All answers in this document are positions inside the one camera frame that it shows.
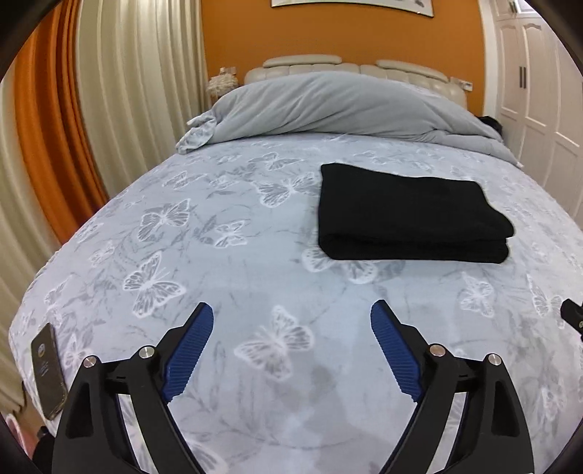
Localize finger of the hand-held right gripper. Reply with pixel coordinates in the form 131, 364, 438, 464
560, 298, 583, 338

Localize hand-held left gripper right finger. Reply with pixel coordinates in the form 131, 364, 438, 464
370, 299, 535, 474

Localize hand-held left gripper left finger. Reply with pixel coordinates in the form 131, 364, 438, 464
51, 302, 215, 474

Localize black pants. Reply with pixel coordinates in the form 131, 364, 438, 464
317, 163, 515, 264

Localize butterfly print bed sheet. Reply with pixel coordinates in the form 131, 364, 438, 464
9, 132, 583, 474

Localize black smartphone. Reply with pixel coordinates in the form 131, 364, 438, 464
30, 323, 69, 421

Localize cream curtain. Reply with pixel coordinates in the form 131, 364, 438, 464
0, 77, 74, 411
75, 0, 210, 201

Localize white wardrobe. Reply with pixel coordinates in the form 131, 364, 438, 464
492, 0, 583, 219

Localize grey duvet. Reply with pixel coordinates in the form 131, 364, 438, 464
175, 70, 522, 167

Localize white fluffy ornament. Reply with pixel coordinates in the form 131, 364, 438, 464
208, 67, 238, 98

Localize orange curtain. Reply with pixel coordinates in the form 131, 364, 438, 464
13, 0, 110, 242

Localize beige padded headboard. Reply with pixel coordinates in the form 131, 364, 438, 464
243, 55, 469, 112

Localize framed wall picture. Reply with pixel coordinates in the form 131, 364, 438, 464
271, 0, 433, 18

